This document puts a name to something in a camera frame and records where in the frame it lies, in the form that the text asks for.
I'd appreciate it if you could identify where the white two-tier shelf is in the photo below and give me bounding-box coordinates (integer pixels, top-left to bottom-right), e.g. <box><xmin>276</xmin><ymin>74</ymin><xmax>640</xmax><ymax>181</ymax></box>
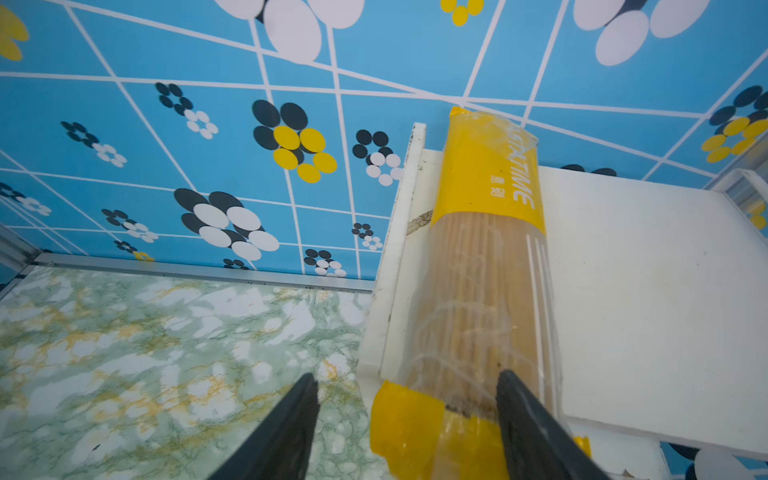
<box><xmin>358</xmin><ymin>124</ymin><xmax>767</xmax><ymax>479</ymax></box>

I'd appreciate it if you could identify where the right aluminium corner post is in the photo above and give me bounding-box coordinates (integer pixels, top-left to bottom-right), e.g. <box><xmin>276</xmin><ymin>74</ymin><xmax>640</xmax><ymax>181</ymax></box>
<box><xmin>704</xmin><ymin>128</ymin><xmax>768</xmax><ymax>223</ymax></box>

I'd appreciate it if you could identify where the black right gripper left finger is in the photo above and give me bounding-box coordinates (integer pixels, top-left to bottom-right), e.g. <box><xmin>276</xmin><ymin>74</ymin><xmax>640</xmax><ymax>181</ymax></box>
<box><xmin>210</xmin><ymin>373</ymin><xmax>320</xmax><ymax>479</ymax></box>

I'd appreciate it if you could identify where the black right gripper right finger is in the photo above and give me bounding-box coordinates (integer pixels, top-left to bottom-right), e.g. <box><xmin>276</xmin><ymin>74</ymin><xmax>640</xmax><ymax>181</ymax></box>
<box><xmin>496</xmin><ymin>370</ymin><xmax>607</xmax><ymax>480</ymax></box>

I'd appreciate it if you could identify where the aluminium corner post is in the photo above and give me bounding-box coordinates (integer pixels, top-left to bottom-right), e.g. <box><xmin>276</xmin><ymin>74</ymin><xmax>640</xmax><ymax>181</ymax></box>
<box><xmin>704</xmin><ymin>128</ymin><xmax>768</xmax><ymax>223</ymax></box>
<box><xmin>1</xmin><ymin>225</ymin><xmax>42</xmax><ymax>288</ymax></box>

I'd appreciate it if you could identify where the left aluminium corner post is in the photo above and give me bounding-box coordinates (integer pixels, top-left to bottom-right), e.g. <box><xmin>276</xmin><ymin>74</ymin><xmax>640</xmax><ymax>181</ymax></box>
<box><xmin>1</xmin><ymin>225</ymin><xmax>42</xmax><ymax>288</ymax></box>

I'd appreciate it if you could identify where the yellow spaghetti bag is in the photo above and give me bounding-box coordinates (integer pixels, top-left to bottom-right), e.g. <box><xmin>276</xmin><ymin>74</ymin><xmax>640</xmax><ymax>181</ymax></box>
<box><xmin>370</xmin><ymin>107</ymin><xmax>594</xmax><ymax>479</ymax></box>

